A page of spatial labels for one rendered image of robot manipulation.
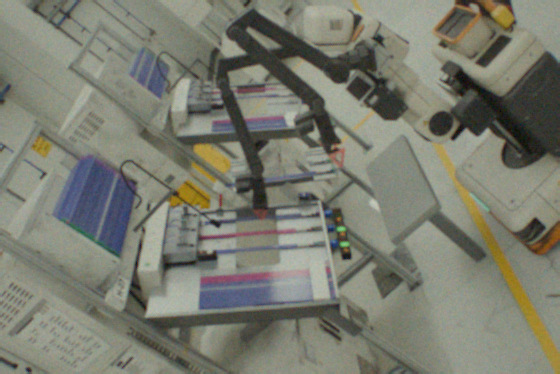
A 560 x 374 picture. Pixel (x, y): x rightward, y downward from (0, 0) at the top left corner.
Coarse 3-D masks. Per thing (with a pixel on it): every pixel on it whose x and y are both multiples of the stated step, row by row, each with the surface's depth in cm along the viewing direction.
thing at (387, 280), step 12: (288, 192) 313; (348, 240) 329; (360, 252) 333; (396, 252) 351; (408, 252) 342; (384, 264) 339; (408, 264) 336; (384, 276) 346; (396, 276) 338; (384, 288) 340
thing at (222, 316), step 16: (288, 304) 236; (304, 304) 235; (320, 304) 235; (336, 304) 235; (160, 320) 235; (176, 320) 236; (192, 320) 236; (208, 320) 236; (224, 320) 237; (240, 320) 237; (256, 320) 237; (272, 320) 238
